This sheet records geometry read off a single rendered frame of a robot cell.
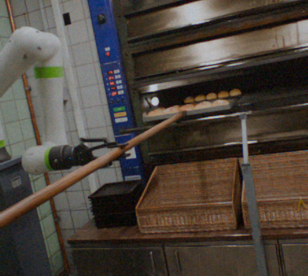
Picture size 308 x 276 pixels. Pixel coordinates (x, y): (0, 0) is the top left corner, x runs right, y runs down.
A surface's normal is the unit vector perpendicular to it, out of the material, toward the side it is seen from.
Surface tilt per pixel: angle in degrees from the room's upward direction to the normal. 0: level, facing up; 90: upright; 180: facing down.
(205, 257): 90
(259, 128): 70
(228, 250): 91
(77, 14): 90
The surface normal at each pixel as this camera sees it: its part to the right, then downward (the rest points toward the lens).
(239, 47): -0.36, -0.18
